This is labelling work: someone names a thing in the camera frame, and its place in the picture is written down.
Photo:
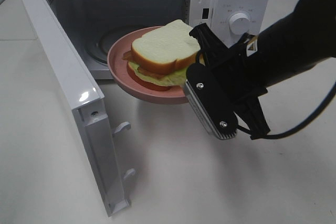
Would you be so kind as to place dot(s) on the toast sandwich with lettuce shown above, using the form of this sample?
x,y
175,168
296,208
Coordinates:
x,y
159,59

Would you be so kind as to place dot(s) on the glass microwave turntable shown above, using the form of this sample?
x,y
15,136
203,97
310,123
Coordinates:
x,y
98,45

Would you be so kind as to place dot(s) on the white microwave oven body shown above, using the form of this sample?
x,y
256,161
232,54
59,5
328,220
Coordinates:
x,y
80,18

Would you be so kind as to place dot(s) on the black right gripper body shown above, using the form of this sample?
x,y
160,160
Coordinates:
x,y
229,66

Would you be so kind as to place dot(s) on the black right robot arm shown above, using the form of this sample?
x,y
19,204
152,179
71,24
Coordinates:
x,y
292,45

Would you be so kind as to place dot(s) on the pink round plate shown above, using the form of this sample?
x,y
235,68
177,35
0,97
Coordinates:
x,y
118,69

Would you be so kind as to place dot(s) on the upper white power knob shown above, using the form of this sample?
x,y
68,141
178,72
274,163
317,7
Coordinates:
x,y
239,23

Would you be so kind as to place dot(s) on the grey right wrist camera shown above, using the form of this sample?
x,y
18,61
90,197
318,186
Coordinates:
x,y
209,102

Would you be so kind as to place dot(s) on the white microwave door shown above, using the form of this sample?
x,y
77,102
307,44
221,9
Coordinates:
x,y
86,102

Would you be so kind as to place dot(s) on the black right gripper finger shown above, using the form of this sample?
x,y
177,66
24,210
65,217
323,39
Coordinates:
x,y
250,111
212,49

